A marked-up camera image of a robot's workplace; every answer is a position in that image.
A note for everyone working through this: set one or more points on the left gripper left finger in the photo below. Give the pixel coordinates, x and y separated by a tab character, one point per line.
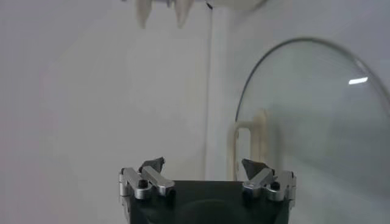
158	181

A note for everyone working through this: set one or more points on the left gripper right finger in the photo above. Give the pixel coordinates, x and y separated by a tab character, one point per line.
259	179

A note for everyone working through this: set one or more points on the round glass pot lid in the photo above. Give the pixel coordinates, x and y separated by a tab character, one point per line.
320	121

